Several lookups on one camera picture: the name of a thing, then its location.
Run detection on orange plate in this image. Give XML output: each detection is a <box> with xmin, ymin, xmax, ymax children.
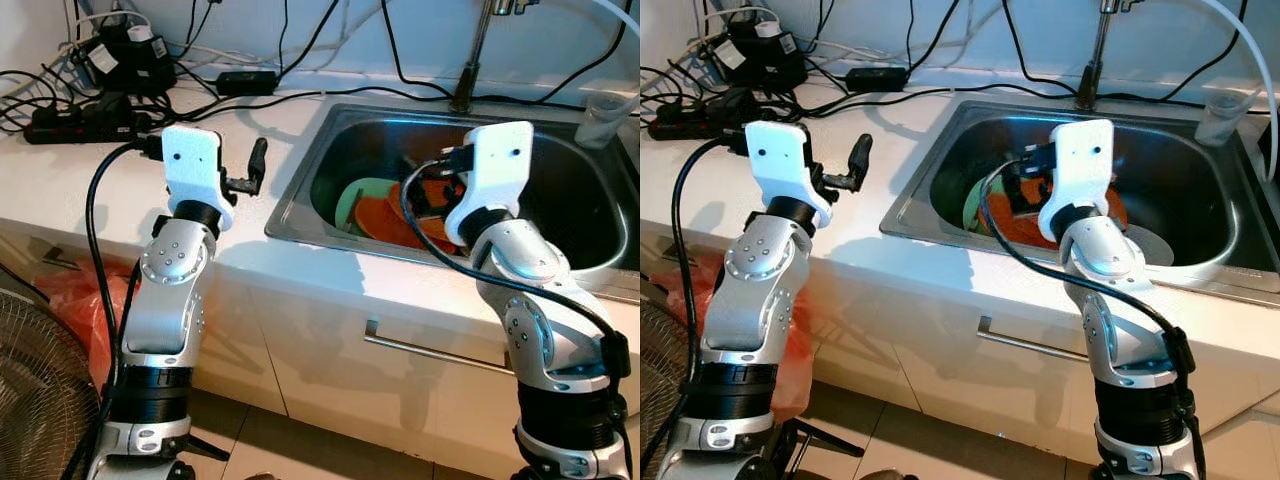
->
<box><xmin>355</xmin><ymin>185</ymin><xmax>471</xmax><ymax>256</ymax></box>
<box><xmin>985</xmin><ymin>185</ymin><xmax>1131</xmax><ymax>251</ymax></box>

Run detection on green plate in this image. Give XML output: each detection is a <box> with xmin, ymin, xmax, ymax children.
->
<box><xmin>962</xmin><ymin>180</ymin><xmax>1004</xmax><ymax>233</ymax></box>
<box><xmin>335</xmin><ymin>177</ymin><xmax>396</xmax><ymax>239</ymax></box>

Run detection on black power adapter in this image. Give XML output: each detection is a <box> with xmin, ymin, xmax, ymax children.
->
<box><xmin>845</xmin><ymin>66</ymin><xmax>910</xmax><ymax>94</ymax></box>
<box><xmin>217</xmin><ymin>70</ymin><xmax>280</xmax><ymax>98</ymax></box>

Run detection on metal faucet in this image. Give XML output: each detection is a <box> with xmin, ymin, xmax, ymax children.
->
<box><xmin>450</xmin><ymin>0</ymin><xmax>541</xmax><ymax>113</ymax></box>
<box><xmin>1075</xmin><ymin>0</ymin><xmax>1146</xmax><ymax>111</ymax></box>

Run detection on grey plate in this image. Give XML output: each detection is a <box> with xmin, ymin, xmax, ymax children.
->
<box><xmin>1120</xmin><ymin>222</ymin><xmax>1178</xmax><ymax>269</ymax></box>

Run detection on black power supply block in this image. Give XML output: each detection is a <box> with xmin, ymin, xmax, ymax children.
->
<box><xmin>710</xmin><ymin>18</ymin><xmax>809</xmax><ymax>91</ymax></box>
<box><xmin>85</xmin><ymin>22</ymin><xmax>179</xmax><ymax>96</ymax></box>

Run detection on black power strip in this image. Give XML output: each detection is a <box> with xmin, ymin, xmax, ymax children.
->
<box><xmin>25</xmin><ymin>93</ymin><xmax>153</xmax><ymax>145</ymax></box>
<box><xmin>648</xmin><ymin>88</ymin><xmax>763</xmax><ymax>141</ymax></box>

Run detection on stainless steel sink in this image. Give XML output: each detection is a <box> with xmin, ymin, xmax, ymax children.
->
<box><xmin>880</xmin><ymin>98</ymin><xmax>1280</xmax><ymax>298</ymax></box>
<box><xmin>265</xmin><ymin>103</ymin><xmax>641</xmax><ymax>293</ymax></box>

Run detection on clear plastic cup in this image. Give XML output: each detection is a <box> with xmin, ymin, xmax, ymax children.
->
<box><xmin>575</xmin><ymin>92</ymin><xmax>628</xmax><ymax>151</ymax></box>
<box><xmin>1195</xmin><ymin>90</ymin><xmax>1249</xmax><ymax>149</ymax></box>

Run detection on white cabinet drawer front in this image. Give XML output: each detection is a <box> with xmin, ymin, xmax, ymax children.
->
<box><xmin>830</xmin><ymin>270</ymin><xmax>1101</xmax><ymax>441</ymax></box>
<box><xmin>240</xmin><ymin>270</ymin><xmax>531</xmax><ymax>471</ymax></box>

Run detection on red plastic bag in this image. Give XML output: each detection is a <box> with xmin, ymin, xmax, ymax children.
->
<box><xmin>650</xmin><ymin>255</ymin><xmax>813</xmax><ymax>421</ymax></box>
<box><xmin>35</xmin><ymin>262</ymin><xmax>141</xmax><ymax>391</ymax></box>

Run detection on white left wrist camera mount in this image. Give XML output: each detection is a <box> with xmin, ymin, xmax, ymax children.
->
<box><xmin>160</xmin><ymin>125</ymin><xmax>238</xmax><ymax>233</ymax></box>
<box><xmin>745</xmin><ymin>120</ymin><xmax>833</xmax><ymax>229</ymax></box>

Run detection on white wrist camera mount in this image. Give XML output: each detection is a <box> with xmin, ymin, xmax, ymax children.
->
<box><xmin>160</xmin><ymin>125</ymin><xmax>238</xmax><ymax>233</ymax></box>
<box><xmin>1037</xmin><ymin>118</ymin><xmax>1116</xmax><ymax>241</ymax></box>
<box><xmin>443</xmin><ymin>120</ymin><xmax>536</xmax><ymax>246</ymax></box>
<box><xmin>745</xmin><ymin>120</ymin><xmax>833</xmax><ymax>229</ymax></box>

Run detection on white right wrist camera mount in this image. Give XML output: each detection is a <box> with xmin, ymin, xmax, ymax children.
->
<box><xmin>443</xmin><ymin>120</ymin><xmax>536</xmax><ymax>246</ymax></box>
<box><xmin>1037</xmin><ymin>118</ymin><xmax>1116</xmax><ymax>241</ymax></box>

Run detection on long thin black cable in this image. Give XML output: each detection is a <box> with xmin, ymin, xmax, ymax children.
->
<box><xmin>760</xmin><ymin>82</ymin><xmax>1201</xmax><ymax>116</ymax></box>
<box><xmin>140</xmin><ymin>85</ymin><xmax>601</xmax><ymax>121</ymax></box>

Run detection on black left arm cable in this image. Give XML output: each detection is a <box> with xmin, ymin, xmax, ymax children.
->
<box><xmin>60</xmin><ymin>140</ymin><xmax>166</xmax><ymax>480</ymax></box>
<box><xmin>645</xmin><ymin>138</ymin><xmax>751</xmax><ymax>480</ymax></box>

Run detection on metal drawer handle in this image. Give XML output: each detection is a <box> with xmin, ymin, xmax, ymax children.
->
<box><xmin>363</xmin><ymin>320</ymin><xmax>521</xmax><ymax>377</ymax></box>
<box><xmin>975</xmin><ymin>315</ymin><xmax>1093</xmax><ymax>363</ymax></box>

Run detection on white hose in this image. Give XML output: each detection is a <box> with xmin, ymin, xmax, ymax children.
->
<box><xmin>1195</xmin><ymin>0</ymin><xmax>1280</xmax><ymax>136</ymax></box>
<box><xmin>590</xmin><ymin>0</ymin><xmax>641</xmax><ymax>46</ymax></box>

